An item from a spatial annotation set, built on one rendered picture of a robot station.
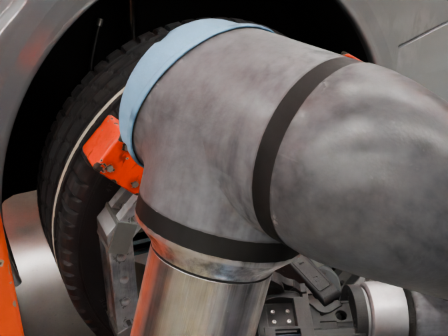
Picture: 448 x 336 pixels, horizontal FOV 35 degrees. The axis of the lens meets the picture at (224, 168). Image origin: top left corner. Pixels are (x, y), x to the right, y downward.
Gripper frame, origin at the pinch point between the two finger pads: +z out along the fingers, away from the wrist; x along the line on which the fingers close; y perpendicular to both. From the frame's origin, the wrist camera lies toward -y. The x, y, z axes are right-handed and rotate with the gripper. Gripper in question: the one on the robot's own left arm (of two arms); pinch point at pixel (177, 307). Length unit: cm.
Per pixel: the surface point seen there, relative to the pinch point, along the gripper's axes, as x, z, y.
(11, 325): -2.5, 17.1, 2.9
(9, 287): -6.9, 16.8, 1.2
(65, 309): 144, 32, -88
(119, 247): 21.9, 7.8, -24.3
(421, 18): 15, -52, -73
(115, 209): 19.4, 8.4, -29.8
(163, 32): 10, 0, -62
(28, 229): 162, 51, -136
